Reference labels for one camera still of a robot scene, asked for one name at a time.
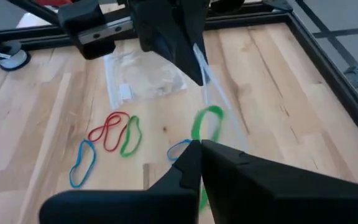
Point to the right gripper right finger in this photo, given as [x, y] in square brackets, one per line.
[275, 196]

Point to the blue rubber band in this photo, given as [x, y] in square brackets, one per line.
[72, 182]
[176, 143]

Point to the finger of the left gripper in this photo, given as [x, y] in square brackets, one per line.
[154, 28]
[194, 37]

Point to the red rubber band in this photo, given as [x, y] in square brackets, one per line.
[107, 125]

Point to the round black disc base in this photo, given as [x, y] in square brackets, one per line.
[14, 60]

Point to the green rubber band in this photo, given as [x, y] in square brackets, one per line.
[125, 140]
[197, 124]

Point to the clear plastic zip bag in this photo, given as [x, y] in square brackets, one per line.
[141, 77]
[208, 90]

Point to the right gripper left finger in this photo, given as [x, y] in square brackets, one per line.
[135, 205]

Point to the black aluminium table frame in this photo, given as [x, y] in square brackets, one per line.
[244, 20]

